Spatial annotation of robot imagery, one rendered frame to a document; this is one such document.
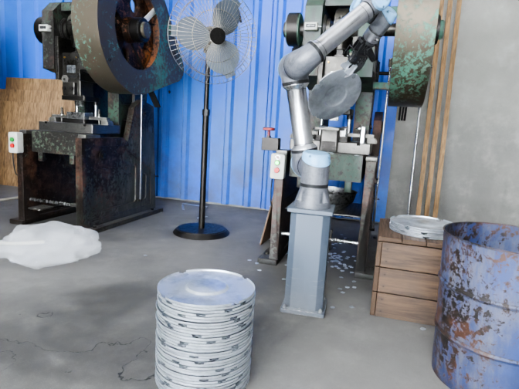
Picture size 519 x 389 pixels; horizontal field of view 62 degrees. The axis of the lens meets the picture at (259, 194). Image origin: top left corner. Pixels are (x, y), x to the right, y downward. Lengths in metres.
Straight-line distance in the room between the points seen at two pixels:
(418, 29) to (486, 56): 1.66
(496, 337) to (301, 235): 0.78
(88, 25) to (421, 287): 2.23
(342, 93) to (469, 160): 1.76
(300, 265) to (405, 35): 1.17
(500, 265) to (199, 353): 0.87
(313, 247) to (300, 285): 0.18
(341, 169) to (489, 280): 1.18
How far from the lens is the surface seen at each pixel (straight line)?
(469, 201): 3.83
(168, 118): 4.18
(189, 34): 2.85
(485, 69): 3.83
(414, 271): 1.92
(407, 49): 2.24
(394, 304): 1.95
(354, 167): 2.36
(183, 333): 1.25
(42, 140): 3.24
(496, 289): 1.40
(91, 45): 2.82
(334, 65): 2.54
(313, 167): 1.76
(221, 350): 1.27
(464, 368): 1.53
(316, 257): 1.80
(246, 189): 3.90
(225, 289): 1.31
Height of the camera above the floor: 0.79
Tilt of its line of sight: 9 degrees down
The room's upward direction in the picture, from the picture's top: 3 degrees clockwise
